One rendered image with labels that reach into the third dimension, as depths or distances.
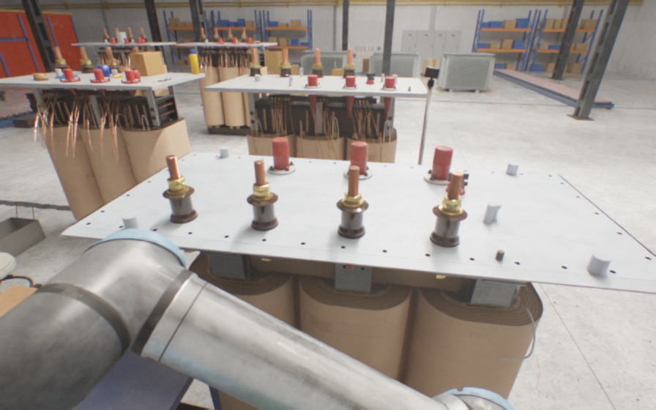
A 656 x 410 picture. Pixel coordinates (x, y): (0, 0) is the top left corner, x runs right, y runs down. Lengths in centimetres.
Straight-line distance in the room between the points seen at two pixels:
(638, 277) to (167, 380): 139
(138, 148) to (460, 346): 286
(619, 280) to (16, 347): 112
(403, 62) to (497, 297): 1181
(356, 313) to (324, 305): 11
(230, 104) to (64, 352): 664
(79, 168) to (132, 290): 346
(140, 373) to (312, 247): 76
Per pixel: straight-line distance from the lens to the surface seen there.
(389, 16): 921
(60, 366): 42
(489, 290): 119
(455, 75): 1314
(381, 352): 134
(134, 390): 137
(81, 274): 46
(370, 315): 119
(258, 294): 124
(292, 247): 95
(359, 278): 114
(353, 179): 92
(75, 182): 394
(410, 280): 126
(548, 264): 105
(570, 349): 295
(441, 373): 141
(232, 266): 123
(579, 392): 272
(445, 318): 123
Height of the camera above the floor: 190
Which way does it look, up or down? 27 degrees down
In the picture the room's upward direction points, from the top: straight up
